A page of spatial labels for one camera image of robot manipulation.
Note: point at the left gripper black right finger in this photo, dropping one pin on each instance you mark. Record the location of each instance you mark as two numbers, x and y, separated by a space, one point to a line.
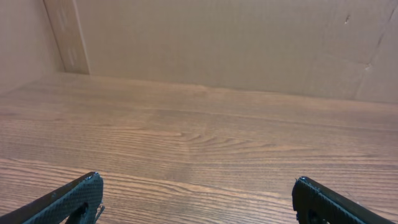
316 204

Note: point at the brown cardboard box wall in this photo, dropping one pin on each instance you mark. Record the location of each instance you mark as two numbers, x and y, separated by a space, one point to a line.
336 49

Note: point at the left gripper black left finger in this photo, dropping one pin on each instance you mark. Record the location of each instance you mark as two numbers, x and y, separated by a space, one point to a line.
79 201

